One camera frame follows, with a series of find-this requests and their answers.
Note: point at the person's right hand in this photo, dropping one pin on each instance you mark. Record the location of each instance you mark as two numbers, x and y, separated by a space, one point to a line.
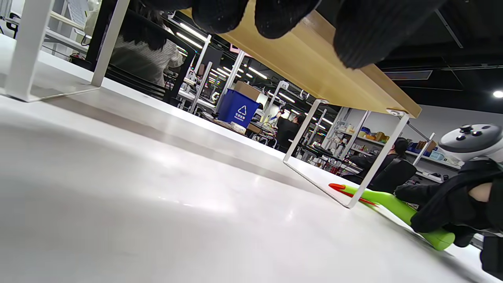
444 204

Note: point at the person's left hand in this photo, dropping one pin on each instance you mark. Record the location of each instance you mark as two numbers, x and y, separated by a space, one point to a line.
373 27

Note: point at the green orange scraper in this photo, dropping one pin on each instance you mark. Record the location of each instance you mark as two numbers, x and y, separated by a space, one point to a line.
389 202

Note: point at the wooden tabletop organizer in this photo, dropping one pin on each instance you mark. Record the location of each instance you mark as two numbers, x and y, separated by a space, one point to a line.
306 67

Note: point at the brown cardboard box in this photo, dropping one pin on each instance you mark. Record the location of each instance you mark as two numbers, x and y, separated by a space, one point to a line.
247 89

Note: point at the metal shelving unit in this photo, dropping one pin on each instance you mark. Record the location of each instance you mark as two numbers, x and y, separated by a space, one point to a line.
424 157

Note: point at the black office chair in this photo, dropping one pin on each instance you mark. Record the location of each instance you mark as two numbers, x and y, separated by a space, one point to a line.
397 175
133 84

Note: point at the black white right controller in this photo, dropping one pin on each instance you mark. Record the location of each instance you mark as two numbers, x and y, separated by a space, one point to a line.
471 141

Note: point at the blue recycling bin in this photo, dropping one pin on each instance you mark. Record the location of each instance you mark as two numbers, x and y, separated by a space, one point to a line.
239 108

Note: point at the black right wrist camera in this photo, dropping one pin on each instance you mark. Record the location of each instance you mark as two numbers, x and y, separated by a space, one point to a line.
493 255

